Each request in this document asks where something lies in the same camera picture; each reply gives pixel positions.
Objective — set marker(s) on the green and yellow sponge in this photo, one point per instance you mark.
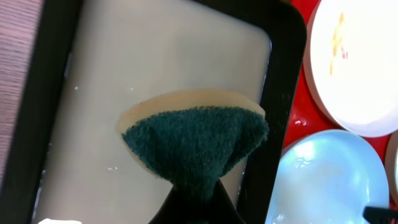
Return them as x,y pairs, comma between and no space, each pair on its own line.
193,137

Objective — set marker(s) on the red plastic tray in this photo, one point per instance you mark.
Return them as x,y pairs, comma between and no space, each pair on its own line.
306,117

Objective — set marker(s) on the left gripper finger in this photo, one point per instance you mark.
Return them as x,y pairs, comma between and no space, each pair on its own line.
177,209

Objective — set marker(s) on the black tray with soapy water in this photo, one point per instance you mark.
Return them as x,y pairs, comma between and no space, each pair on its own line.
95,59

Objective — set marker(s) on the light blue plate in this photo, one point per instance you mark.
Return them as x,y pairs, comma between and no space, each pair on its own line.
390,165
328,177

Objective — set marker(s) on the white round plate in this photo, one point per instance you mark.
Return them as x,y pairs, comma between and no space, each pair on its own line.
352,58

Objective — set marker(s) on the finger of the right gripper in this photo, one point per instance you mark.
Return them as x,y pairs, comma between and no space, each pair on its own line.
375,215

